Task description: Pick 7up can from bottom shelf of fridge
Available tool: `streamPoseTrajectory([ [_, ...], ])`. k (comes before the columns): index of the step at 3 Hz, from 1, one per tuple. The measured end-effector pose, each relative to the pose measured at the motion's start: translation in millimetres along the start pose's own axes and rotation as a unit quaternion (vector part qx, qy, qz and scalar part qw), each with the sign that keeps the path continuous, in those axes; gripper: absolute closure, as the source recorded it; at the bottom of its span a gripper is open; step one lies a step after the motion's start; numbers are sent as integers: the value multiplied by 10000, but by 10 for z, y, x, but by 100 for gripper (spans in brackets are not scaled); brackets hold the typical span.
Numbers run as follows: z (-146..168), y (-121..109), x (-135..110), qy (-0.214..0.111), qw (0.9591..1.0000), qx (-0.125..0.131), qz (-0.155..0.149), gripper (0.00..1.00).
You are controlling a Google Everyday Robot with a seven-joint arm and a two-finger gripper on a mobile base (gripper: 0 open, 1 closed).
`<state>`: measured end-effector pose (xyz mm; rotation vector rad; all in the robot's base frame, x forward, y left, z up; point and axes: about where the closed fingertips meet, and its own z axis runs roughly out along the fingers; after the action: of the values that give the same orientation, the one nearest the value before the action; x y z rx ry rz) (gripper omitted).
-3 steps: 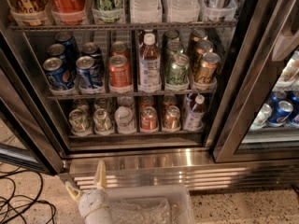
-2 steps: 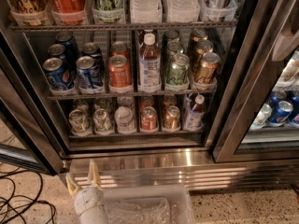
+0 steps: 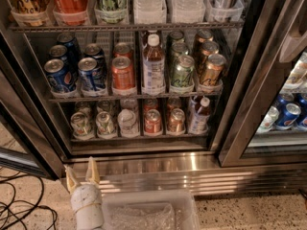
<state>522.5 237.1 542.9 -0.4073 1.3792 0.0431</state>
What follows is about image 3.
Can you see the Pepsi can behind glass door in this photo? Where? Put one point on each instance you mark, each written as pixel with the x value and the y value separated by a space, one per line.
pixel 289 113

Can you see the copper can bottom shelf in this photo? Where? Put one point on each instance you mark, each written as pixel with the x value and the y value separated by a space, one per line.
pixel 176 120

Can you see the Coca-Cola can top shelf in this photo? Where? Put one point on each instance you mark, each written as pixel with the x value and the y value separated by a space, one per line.
pixel 71 12

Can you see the orange soda can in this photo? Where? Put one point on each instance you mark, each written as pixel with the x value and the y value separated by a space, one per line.
pixel 123 49
pixel 123 78

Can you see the green LaCroix can top shelf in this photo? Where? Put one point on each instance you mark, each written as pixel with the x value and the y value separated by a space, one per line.
pixel 112 11

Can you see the green LaCroix can front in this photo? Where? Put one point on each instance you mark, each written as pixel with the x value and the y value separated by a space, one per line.
pixel 182 74

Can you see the gold can front right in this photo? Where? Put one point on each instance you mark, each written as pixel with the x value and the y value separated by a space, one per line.
pixel 211 71

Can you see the gold can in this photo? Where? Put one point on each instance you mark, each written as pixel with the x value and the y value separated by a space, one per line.
pixel 207 48
pixel 211 71

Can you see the glass fridge door right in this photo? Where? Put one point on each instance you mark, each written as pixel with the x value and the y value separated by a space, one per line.
pixel 243 146

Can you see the middle green can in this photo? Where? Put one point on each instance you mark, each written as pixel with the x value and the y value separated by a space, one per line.
pixel 178 49

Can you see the red soda can bottom shelf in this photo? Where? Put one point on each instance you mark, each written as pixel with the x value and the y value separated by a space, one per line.
pixel 152 121

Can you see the clear plastic bin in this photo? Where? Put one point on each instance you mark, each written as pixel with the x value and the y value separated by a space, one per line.
pixel 151 210

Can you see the white can behind glass door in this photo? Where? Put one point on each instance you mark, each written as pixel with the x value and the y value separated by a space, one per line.
pixel 268 121

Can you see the front left Pepsi can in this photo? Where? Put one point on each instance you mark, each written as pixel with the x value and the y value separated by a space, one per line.
pixel 59 77

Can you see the tea bottle bottom shelf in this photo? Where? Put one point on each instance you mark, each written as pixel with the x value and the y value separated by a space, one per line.
pixel 198 114

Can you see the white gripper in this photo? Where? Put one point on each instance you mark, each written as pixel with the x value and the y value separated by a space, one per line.
pixel 83 195

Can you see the open fridge door left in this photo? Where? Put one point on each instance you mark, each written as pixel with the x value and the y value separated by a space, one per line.
pixel 21 119

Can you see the yellow LaCroix can top shelf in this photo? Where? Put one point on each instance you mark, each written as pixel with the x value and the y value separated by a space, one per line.
pixel 31 13

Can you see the silver can top shelf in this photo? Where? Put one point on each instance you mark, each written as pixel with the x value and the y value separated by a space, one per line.
pixel 225 10

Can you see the rear orange soda can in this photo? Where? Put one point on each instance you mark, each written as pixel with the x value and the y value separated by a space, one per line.
pixel 123 49

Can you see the middle gold can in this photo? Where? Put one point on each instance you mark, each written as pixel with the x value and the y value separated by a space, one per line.
pixel 207 48

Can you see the orange soda can front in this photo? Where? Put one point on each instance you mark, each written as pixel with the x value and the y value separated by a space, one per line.
pixel 123 78

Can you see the tea bottle white cap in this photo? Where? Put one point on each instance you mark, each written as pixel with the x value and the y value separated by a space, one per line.
pixel 153 66

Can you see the rear left Pepsi can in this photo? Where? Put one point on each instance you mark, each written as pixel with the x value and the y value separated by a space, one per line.
pixel 61 52

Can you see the stainless steel fridge body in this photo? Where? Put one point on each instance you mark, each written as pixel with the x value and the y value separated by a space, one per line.
pixel 166 160

